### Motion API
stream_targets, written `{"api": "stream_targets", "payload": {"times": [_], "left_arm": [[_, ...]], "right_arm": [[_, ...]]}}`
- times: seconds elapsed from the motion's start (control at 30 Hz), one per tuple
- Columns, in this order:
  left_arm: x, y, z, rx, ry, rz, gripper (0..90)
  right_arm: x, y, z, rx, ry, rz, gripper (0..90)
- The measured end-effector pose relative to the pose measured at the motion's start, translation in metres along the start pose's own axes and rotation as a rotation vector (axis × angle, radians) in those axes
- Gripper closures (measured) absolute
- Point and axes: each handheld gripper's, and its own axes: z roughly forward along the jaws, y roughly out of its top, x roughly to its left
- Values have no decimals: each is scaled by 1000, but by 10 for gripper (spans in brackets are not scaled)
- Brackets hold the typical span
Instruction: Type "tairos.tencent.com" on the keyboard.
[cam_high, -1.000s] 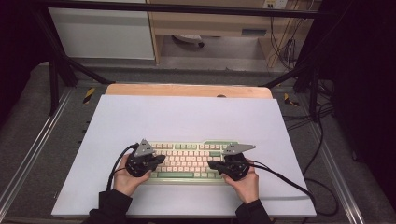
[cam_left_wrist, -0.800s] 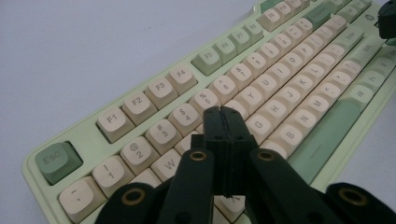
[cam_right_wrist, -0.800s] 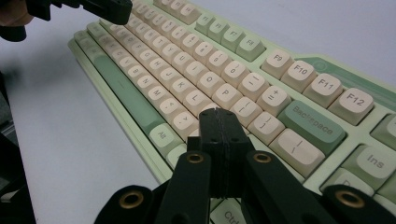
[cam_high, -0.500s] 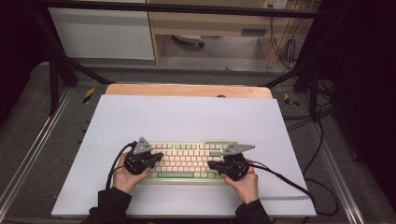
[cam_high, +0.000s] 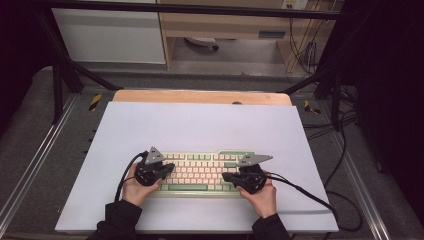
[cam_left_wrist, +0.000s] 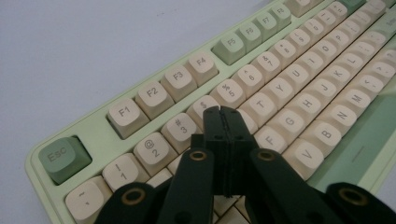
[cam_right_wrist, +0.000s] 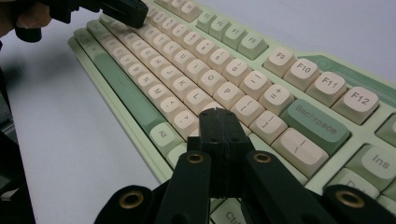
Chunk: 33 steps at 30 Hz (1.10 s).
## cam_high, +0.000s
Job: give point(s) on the light wooden table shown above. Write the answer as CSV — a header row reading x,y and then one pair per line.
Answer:
x,y
200,97

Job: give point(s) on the light wooden desk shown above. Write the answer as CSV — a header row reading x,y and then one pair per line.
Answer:
x,y
226,25

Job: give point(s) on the green and cream keyboard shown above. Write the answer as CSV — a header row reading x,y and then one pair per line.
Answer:
x,y
200,173

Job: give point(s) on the aluminium rail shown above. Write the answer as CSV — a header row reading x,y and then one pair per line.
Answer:
x,y
36,160
360,186

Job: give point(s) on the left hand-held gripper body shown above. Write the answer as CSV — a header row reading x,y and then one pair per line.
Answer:
x,y
148,171

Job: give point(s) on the white chair base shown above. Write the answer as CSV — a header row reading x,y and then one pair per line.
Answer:
x,y
201,41

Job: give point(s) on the black metal crossbar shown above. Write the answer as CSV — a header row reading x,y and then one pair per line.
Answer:
x,y
200,10

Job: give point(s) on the black curtain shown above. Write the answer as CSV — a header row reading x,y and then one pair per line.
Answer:
x,y
390,83

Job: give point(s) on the white wall socket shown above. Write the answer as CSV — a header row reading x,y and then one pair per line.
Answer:
x,y
295,4

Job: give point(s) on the person's right hand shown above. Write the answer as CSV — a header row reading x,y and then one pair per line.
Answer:
x,y
263,201

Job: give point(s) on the black metal stand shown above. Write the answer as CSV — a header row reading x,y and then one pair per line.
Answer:
x,y
326,80
63,66

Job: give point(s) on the white cabinet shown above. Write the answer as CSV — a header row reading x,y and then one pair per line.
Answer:
x,y
110,36

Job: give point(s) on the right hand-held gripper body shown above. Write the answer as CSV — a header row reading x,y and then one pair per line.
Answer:
x,y
253,178

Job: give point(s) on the person's left hand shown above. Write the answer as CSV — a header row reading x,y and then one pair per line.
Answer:
x,y
135,191

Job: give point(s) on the white board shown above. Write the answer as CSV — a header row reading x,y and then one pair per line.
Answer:
x,y
200,126

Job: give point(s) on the yellow and black tape strip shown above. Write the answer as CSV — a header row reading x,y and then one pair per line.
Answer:
x,y
95,102
310,107

